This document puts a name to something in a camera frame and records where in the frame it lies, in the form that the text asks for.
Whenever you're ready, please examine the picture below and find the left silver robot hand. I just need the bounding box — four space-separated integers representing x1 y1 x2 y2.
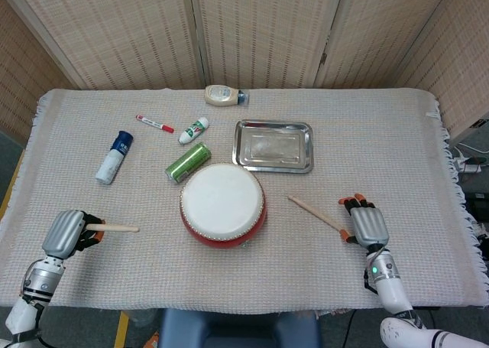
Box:
40 210 106 259

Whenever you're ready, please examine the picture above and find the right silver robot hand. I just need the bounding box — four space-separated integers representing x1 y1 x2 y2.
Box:
338 193 390 249

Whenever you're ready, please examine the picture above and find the wooden drumstick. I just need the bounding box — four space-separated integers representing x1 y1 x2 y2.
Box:
86 223 141 234
287 195 348 235

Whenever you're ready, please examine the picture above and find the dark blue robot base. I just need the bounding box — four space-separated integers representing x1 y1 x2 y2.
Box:
158 308 322 348

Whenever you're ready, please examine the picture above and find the red drum white head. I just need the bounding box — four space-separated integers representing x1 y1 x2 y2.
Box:
179 163 267 251

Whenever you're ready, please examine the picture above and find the white bottle blue cap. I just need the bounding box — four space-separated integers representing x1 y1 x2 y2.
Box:
94 130 134 186

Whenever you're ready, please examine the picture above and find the white power strip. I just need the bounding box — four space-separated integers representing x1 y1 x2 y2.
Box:
453 159 484 174

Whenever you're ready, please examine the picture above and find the stainless steel tray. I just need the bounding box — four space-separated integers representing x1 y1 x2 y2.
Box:
232 119 315 174

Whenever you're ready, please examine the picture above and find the red white marker pen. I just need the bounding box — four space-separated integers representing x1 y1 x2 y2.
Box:
135 114 175 134

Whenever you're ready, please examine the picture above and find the green drink can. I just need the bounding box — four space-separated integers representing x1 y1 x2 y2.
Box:
164 141 212 184

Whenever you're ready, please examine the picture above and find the beige woven tablecloth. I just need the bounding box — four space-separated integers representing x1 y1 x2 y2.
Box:
0 87 481 311

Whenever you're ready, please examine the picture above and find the white green small tube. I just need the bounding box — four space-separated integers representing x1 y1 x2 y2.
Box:
178 116 210 146

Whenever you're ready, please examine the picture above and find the beige squeeze bottle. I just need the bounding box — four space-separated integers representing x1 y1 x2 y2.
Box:
203 84 251 107

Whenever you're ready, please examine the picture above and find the bamboo folding screen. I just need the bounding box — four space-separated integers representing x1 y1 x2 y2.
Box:
0 0 489 142

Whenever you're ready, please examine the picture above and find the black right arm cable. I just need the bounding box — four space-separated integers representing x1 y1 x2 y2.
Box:
341 310 358 348

